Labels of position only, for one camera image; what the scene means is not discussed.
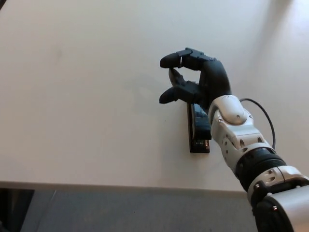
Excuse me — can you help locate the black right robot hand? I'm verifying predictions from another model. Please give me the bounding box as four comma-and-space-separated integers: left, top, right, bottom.
158, 47, 233, 109

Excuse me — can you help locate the black desk stapler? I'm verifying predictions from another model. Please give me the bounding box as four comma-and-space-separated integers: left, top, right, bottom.
187, 102, 212, 154

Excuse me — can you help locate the dark table leg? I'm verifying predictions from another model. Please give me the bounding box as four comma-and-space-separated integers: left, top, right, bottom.
0, 187, 35, 232

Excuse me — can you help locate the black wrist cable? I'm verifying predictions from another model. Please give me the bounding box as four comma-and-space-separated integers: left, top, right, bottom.
240, 98, 277, 150

